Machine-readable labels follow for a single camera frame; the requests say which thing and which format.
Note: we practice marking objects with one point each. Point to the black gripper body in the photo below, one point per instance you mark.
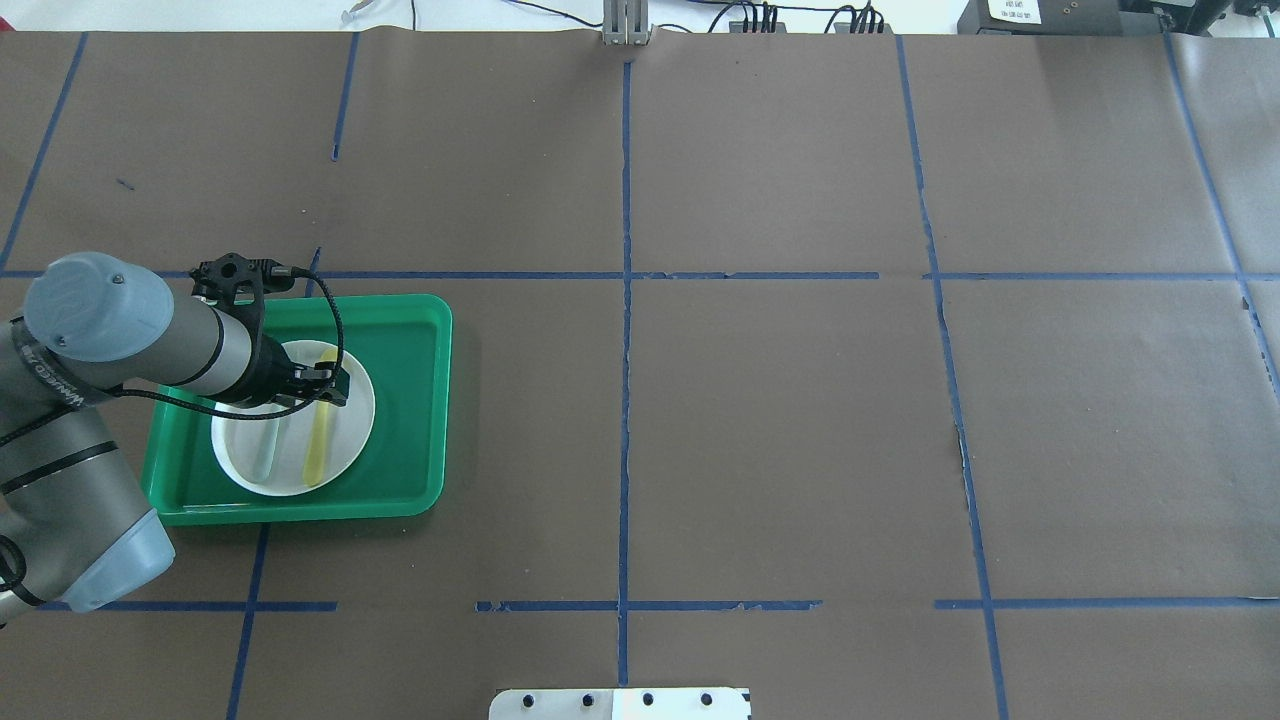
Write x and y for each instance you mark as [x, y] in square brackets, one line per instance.
[272, 376]

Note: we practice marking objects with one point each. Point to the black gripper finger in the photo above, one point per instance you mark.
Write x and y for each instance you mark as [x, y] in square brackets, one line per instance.
[304, 396]
[321, 377]

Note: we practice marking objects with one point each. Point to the yellow plastic spoon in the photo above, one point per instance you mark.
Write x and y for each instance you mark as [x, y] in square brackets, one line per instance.
[317, 451]

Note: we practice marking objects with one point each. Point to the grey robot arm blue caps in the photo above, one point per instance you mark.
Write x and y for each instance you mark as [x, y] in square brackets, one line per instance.
[77, 526]

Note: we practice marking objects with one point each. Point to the translucent plastic fork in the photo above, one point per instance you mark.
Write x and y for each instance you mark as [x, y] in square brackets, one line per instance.
[264, 459]

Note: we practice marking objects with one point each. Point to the green plastic tray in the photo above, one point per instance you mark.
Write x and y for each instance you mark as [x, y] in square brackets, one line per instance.
[404, 343]

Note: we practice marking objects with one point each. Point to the white round plate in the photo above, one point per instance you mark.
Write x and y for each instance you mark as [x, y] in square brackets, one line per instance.
[235, 442]

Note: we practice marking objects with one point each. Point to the black electronics box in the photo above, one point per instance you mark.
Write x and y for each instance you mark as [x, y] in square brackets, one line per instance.
[1055, 18]

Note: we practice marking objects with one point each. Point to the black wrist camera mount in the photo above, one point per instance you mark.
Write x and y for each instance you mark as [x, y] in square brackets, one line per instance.
[236, 286]

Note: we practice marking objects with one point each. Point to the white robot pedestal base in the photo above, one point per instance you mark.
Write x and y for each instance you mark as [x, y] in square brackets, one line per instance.
[623, 703]

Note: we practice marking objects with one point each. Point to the grey aluminium frame post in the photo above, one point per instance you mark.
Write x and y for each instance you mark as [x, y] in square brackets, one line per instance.
[626, 23]

